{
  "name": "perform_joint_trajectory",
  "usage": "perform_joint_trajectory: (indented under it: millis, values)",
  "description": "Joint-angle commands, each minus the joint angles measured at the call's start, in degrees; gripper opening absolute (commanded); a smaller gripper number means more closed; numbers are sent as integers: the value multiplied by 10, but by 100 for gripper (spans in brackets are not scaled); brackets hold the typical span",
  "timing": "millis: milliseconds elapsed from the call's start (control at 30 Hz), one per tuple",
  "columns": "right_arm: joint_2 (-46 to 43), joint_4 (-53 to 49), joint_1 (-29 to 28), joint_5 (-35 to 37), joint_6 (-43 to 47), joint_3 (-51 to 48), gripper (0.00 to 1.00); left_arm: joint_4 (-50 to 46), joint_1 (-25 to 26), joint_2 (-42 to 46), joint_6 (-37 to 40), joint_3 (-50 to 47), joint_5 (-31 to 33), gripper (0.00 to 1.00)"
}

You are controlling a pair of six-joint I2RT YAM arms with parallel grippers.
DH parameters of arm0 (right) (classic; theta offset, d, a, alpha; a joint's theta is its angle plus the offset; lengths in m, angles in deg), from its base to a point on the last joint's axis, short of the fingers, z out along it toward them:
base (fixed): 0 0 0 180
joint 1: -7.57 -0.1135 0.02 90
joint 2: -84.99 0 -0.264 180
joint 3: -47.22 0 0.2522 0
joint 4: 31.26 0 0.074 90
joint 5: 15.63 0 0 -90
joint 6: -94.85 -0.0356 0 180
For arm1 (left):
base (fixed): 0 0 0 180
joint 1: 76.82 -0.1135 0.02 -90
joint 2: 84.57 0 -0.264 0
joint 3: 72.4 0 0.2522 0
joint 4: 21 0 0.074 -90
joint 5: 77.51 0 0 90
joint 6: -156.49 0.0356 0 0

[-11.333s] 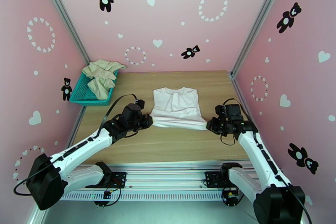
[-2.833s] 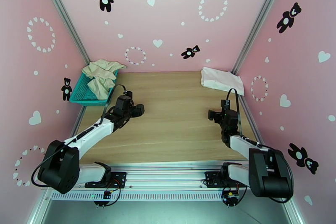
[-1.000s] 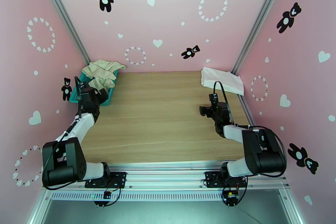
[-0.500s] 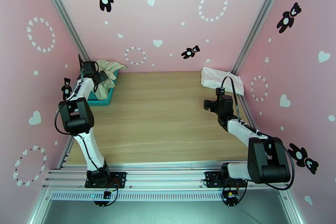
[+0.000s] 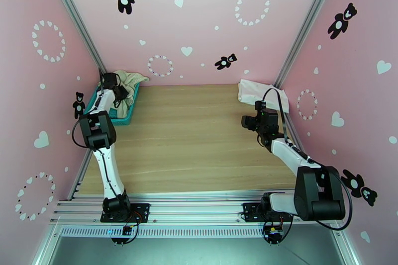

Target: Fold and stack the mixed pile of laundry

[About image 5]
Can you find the beige shorts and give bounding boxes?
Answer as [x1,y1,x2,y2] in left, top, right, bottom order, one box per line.
[107,70,150,119]

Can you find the white t-shirt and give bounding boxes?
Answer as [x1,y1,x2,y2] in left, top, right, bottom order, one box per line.
[237,79,290,114]

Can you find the teal plastic laundry basket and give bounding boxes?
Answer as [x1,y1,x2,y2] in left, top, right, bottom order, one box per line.
[82,82,141,126]

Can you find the circuit board with yellow connector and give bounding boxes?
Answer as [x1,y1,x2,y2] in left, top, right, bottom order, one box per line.
[264,225,284,243]

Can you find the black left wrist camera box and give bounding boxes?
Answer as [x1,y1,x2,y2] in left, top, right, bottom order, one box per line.
[101,72,121,89]

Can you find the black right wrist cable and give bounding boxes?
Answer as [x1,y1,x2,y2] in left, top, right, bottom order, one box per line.
[262,88,288,144]

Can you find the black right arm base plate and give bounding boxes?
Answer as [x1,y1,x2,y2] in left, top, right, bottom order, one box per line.
[242,202,268,223]

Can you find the aluminium corner post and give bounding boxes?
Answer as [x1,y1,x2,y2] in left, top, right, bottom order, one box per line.
[273,0,340,88]
[42,0,109,78]

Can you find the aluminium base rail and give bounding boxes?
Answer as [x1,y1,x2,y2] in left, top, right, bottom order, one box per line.
[49,191,344,238]

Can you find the black right base cable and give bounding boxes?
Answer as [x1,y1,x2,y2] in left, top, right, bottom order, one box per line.
[262,208,295,245]

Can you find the black base cable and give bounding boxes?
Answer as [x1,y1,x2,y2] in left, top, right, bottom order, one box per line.
[262,208,295,245]
[111,211,145,245]

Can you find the black right arm loop cable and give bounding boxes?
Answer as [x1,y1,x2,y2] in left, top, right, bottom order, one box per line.
[317,166,354,231]

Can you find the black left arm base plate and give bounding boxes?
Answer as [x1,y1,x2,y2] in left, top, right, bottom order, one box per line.
[100,203,151,223]

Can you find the black left base cable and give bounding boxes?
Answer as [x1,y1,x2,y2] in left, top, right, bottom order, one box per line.
[111,211,145,245]

